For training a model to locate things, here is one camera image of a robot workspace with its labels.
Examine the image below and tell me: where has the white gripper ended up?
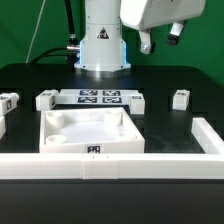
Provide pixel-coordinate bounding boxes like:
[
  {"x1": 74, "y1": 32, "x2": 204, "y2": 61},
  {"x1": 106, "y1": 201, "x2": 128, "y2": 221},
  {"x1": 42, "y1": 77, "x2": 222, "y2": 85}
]
[{"x1": 120, "y1": 0, "x2": 206, "y2": 54}]

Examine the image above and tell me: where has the white square table top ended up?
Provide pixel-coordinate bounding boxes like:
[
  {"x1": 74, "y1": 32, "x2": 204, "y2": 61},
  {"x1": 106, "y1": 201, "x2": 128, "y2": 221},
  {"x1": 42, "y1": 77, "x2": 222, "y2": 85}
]
[{"x1": 39, "y1": 107, "x2": 145, "y2": 154}]

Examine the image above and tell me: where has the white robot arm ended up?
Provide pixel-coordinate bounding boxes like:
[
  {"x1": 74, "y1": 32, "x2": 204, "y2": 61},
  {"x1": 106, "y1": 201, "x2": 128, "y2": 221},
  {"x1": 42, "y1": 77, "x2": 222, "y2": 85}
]
[{"x1": 74, "y1": 0, "x2": 206, "y2": 77}]

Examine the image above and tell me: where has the white obstacle fence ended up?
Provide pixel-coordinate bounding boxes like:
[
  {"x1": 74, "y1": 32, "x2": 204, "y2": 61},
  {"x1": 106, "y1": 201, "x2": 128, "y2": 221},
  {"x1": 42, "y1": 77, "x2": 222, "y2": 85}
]
[{"x1": 0, "y1": 117, "x2": 224, "y2": 180}]

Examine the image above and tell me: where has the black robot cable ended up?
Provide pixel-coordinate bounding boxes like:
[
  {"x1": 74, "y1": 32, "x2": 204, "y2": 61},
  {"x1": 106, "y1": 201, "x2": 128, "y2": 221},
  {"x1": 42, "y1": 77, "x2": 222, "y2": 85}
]
[{"x1": 29, "y1": 0, "x2": 81, "y2": 64}]

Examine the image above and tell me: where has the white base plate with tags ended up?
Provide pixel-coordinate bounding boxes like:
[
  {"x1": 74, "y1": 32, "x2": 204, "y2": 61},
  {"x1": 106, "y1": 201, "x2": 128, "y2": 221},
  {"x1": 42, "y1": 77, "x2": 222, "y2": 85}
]
[{"x1": 57, "y1": 89, "x2": 142, "y2": 105}]

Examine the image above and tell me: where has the thin white cable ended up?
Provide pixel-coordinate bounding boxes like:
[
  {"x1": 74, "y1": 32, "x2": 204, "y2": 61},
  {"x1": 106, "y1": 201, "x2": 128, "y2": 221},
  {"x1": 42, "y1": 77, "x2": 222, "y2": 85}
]
[{"x1": 25, "y1": 0, "x2": 48, "y2": 64}]

